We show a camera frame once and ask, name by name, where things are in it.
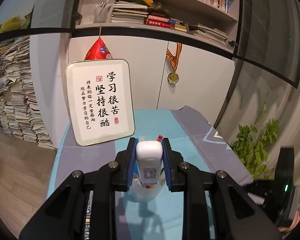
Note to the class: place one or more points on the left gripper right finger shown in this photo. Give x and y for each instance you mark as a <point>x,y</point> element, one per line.
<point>235,215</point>

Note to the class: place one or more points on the person's right hand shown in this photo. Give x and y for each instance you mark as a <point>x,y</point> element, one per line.
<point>286,230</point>

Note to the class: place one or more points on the red books stack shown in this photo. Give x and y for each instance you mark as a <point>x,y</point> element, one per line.
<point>164,22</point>

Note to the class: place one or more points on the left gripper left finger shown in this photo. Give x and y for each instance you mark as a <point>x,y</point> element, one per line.
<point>63,214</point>

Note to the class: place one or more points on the red hanging ornament bag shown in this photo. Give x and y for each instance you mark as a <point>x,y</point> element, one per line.
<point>98,51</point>

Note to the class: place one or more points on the gold medal with ribbon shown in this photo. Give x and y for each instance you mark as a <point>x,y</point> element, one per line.
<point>173,77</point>

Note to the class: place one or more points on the right magazine pile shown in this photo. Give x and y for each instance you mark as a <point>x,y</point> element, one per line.
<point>212,34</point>

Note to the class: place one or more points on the white purple correction tape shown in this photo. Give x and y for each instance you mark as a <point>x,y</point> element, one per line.
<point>149,161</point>

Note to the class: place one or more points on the translucent plastic pen cup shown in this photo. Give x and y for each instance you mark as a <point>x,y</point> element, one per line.
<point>140,192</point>

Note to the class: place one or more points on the green potted plant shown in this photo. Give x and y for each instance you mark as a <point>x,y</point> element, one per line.
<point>251,145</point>

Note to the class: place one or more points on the red capped pen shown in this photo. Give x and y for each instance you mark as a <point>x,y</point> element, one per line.
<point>159,138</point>

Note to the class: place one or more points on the white cup on shelf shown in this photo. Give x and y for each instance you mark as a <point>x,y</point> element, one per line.
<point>102,11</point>

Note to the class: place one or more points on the framed calligraphy sign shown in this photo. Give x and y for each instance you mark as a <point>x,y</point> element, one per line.
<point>100,100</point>

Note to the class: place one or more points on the black framed glass door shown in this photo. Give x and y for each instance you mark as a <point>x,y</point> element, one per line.
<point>269,37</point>

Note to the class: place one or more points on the tall paper stack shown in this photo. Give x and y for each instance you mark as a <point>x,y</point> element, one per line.
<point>20,115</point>

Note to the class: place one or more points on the wall bookshelf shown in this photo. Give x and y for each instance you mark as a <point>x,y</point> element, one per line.
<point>190,12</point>

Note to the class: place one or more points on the stacked magazines on shelf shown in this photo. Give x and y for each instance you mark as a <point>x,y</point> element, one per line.
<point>126,12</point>

